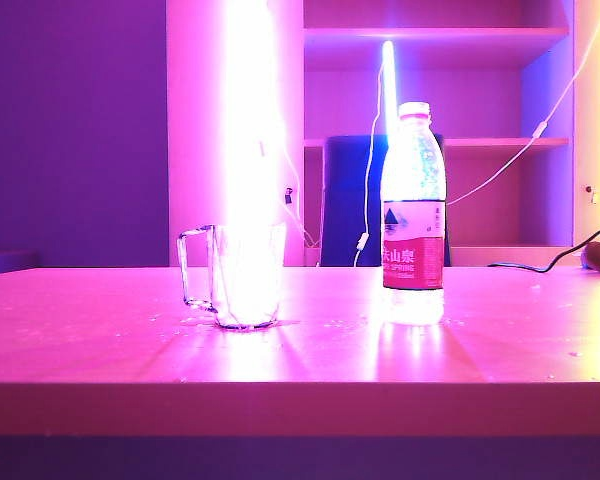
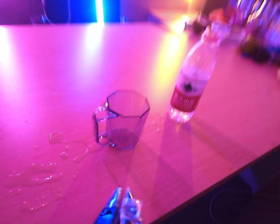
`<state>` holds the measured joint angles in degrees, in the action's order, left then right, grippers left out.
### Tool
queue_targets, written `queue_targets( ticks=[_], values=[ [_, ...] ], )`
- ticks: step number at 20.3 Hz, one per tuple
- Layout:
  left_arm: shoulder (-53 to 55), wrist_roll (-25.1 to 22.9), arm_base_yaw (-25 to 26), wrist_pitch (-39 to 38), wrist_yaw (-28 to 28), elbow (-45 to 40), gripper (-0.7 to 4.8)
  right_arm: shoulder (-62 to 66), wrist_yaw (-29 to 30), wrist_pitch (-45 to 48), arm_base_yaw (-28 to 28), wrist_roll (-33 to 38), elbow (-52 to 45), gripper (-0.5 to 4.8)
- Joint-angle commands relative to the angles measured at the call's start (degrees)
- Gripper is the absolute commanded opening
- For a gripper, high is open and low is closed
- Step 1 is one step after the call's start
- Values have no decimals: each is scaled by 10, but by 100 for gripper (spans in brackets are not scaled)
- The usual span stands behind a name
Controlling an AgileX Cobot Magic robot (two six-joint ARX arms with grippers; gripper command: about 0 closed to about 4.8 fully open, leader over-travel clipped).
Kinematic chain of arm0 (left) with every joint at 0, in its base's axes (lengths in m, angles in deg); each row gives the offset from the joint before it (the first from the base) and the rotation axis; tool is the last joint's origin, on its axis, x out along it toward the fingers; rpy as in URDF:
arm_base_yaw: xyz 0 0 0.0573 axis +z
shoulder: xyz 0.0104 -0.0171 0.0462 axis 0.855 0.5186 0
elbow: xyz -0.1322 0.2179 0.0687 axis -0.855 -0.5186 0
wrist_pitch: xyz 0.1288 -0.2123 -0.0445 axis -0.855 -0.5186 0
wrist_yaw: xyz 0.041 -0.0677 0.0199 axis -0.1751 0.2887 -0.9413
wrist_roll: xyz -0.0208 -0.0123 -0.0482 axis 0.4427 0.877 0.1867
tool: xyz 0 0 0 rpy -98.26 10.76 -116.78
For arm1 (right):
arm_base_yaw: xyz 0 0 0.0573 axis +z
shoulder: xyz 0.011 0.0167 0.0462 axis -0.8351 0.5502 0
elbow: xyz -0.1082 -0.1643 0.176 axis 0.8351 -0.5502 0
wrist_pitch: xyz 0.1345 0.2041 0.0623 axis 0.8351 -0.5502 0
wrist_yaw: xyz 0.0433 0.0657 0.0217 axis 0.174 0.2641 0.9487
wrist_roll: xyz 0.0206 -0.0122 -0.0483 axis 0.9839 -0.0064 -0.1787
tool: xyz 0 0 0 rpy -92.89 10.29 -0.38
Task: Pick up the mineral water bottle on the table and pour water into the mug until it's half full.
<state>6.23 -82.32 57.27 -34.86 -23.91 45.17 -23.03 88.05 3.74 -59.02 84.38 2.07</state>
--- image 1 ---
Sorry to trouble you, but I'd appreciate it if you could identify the dark blue chair back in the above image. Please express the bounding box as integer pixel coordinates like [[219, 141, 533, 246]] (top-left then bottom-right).
[[319, 134, 454, 269]]

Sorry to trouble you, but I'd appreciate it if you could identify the large bright light tube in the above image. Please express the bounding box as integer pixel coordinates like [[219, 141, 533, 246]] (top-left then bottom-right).
[[220, 0, 284, 231]]

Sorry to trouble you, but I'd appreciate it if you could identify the clear water bottle red label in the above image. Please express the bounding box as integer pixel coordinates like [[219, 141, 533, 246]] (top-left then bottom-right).
[[381, 101, 448, 327]]

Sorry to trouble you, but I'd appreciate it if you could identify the black cable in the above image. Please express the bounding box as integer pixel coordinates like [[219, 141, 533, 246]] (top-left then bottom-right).
[[487, 228, 600, 274]]

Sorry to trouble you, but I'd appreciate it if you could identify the low box at wall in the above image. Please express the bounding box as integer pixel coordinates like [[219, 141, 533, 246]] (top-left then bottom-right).
[[0, 249, 39, 277]]

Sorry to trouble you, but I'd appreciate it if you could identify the long white hanging cable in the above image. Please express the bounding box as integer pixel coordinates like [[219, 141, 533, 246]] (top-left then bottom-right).
[[446, 0, 600, 206]]

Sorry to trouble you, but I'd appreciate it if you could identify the clear glass mug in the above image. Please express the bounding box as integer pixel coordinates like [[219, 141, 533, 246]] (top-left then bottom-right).
[[178, 222, 288, 330]]

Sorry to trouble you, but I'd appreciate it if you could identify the thin bright light tube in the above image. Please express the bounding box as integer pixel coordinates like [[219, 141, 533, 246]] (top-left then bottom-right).
[[381, 40, 399, 142]]

